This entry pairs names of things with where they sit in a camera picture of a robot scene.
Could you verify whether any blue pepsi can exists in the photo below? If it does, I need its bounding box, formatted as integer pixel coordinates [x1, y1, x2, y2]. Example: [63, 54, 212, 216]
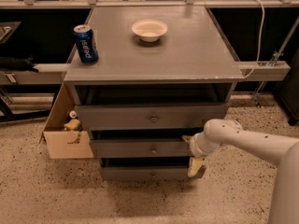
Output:
[73, 24, 99, 63]

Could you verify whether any black cloth on rail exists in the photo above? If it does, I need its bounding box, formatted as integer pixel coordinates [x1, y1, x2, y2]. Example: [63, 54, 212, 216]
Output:
[0, 57, 38, 72]

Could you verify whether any white bowl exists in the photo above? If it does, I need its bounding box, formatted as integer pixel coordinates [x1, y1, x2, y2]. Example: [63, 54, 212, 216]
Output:
[132, 20, 168, 42]

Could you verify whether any cardboard box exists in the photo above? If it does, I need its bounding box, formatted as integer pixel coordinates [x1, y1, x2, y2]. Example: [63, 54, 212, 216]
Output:
[43, 84, 93, 159]

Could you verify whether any grey bottom drawer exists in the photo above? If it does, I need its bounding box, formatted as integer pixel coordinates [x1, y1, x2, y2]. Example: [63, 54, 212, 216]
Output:
[100, 166, 189, 181]

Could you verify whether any yellow object in box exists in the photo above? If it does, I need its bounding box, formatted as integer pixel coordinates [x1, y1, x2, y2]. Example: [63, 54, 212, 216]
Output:
[64, 119, 80, 131]

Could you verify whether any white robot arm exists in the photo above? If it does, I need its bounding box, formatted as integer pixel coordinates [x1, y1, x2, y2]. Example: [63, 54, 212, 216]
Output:
[182, 119, 299, 224]

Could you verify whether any grey top drawer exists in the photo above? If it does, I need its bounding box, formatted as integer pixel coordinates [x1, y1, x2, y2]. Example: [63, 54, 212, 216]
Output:
[75, 104, 228, 131]

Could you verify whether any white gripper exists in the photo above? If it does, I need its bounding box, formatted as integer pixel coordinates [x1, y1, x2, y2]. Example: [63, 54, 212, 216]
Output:
[182, 132, 222, 177]

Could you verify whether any white cable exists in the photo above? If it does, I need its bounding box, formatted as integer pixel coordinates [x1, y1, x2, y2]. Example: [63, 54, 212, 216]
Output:
[243, 0, 266, 79]

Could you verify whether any grey drawer cabinet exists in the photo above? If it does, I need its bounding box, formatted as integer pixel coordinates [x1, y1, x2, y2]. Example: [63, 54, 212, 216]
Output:
[64, 6, 243, 180]

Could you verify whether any grey drawer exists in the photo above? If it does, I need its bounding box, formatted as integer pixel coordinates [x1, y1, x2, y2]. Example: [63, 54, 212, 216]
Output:
[100, 166, 189, 181]
[89, 137, 216, 159]
[75, 104, 228, 131]

